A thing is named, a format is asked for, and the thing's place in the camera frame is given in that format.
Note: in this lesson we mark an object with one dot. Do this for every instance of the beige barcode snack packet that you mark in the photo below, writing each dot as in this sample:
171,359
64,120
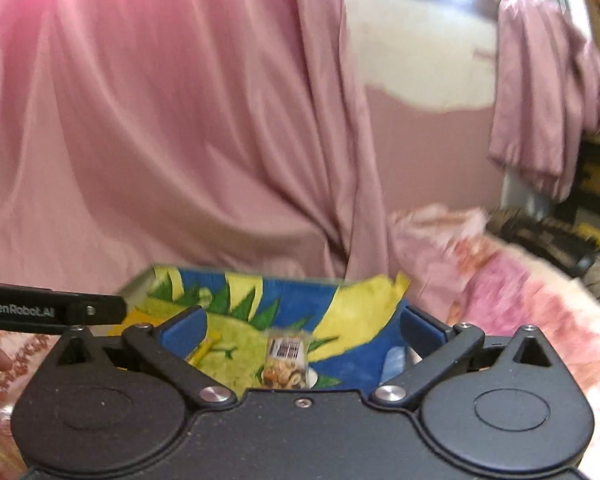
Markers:
286,360

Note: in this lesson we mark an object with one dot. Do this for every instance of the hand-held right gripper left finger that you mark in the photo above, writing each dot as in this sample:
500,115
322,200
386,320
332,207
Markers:
187,335

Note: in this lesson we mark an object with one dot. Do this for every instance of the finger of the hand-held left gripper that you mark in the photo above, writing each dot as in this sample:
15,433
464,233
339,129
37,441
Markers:
100,310

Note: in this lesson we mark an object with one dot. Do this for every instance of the metal tray with painted lining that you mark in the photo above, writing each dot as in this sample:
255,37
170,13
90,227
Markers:
290,300

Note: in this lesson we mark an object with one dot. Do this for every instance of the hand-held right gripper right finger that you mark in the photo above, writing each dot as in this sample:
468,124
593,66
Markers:
420,332

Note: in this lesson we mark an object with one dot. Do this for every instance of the small pink curtain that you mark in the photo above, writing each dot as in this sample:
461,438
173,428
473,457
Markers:
540,90

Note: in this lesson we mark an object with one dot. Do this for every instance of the large pink curtain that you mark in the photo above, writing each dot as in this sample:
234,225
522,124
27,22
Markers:
155,110

